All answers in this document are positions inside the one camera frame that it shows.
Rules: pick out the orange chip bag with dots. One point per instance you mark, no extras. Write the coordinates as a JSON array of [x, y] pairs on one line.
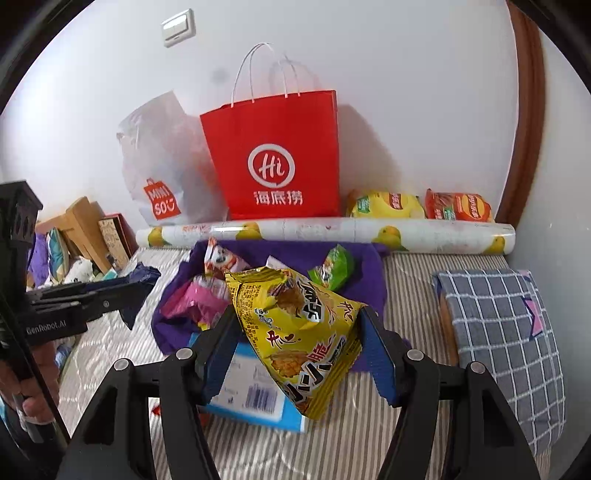
[[457, 206]]

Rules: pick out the small pink orange snack packet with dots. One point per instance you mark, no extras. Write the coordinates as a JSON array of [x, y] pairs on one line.
[[221, 263]]

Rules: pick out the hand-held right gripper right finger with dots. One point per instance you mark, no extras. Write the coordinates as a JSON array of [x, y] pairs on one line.
[[381, 369]]

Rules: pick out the wooden stool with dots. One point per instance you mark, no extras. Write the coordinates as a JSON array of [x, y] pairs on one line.
[[83, 221]]

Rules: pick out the lemon print paper roll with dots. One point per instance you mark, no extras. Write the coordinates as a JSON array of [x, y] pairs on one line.
[[323, 230]]

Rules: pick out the white wall switch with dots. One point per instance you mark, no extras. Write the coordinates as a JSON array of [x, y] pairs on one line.
[[179, 27]]

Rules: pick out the yellow snack packet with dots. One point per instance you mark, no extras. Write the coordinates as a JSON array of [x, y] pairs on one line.
[[295, 323]]

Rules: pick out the purple cloth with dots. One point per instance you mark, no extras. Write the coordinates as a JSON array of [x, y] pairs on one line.
[[364, 272]]

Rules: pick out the white snack packet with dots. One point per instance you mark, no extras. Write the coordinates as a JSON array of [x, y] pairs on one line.
[[275, 264]]

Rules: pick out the person's left hand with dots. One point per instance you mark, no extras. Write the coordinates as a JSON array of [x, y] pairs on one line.
[[46, 374]]

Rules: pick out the brown framed box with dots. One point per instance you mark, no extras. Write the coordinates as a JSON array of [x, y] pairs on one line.
[[115, 240]]

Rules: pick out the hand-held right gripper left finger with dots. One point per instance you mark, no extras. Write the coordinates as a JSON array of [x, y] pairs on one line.
[[221, 369]]

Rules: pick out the green snack packet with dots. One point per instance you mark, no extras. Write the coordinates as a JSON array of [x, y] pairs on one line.
[[334, 267]]

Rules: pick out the blue cardboard box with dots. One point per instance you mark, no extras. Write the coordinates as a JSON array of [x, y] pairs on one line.
[[258, 392]]

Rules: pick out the patterned cushion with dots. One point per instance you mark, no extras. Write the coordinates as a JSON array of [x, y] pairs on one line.
[[57, 251]]

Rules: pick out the grey checked pillow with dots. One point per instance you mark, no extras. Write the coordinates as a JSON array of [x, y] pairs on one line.
[[498, 332]]

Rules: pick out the red paper bag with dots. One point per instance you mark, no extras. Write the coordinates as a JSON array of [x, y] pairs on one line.
[[277, 138]]

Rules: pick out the white plastic bag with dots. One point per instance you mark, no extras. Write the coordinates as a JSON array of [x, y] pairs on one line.
[[161, 152]]

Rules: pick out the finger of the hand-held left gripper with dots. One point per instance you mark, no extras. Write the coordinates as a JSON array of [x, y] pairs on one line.
[[101, 302]]

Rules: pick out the white plush toy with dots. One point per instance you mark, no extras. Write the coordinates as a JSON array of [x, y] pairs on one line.
[[81, 271]]

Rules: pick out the yellow chip bag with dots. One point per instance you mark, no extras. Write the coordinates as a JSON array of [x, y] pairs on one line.
[[388, 205]]

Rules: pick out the brown wooden door frame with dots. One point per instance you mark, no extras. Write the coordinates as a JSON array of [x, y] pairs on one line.
[[526, 138]]

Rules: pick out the dark blue snack packet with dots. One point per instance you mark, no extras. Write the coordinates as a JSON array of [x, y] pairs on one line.
[[143, 277]]

